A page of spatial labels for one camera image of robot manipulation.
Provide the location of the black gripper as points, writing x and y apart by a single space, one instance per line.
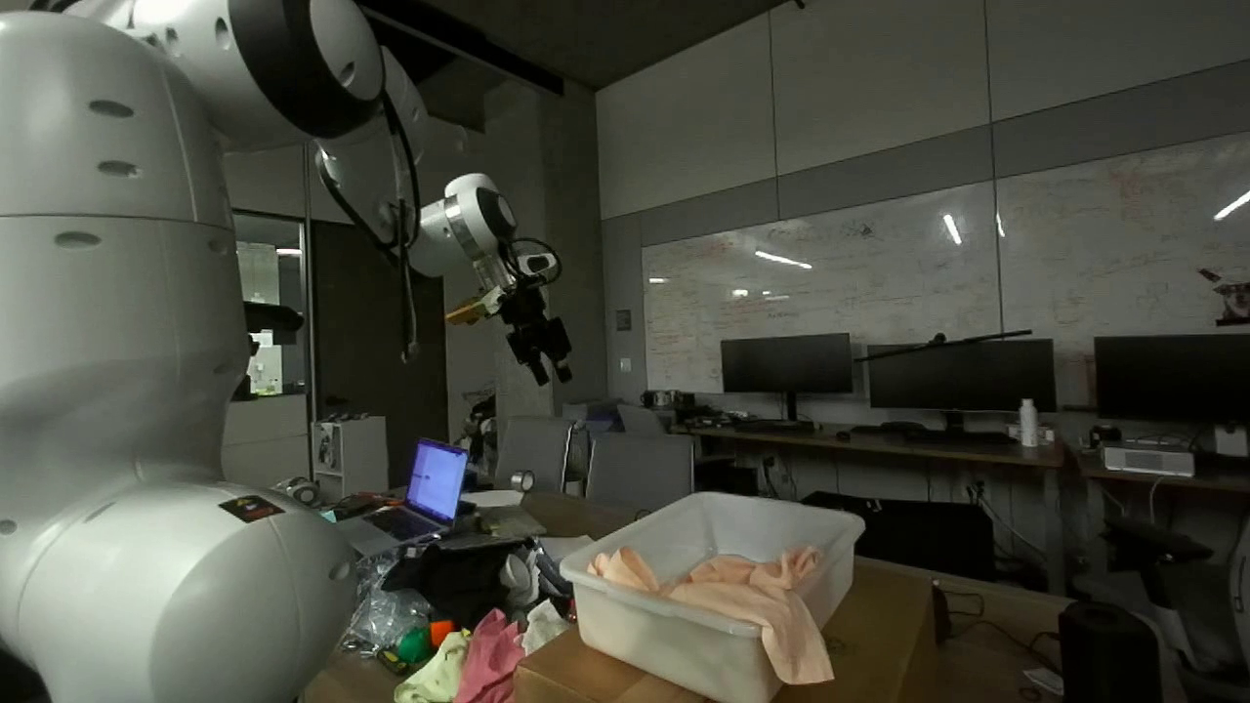
535 316

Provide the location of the pale whitish cloth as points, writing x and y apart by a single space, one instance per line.
541 626

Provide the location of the peach printed cloth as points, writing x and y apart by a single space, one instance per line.
743 591

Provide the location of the pink cloth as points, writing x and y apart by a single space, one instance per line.
489 657

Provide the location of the yellow-green cloth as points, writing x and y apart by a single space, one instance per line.
433 670

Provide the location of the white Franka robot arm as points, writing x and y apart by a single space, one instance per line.
104 324

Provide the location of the grey office chair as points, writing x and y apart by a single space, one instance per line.
648 464

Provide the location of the open laptop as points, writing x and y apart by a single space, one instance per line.
434 477

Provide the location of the black computer monitor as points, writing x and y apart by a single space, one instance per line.
786 363
964 376
1175 376

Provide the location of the white plastic bin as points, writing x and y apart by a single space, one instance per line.
679 626

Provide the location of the long wooden office desk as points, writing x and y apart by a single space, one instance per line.
913 455

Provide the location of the white bottle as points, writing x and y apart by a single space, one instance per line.
1028 421

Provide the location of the grey desk device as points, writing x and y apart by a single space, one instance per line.
1149 458

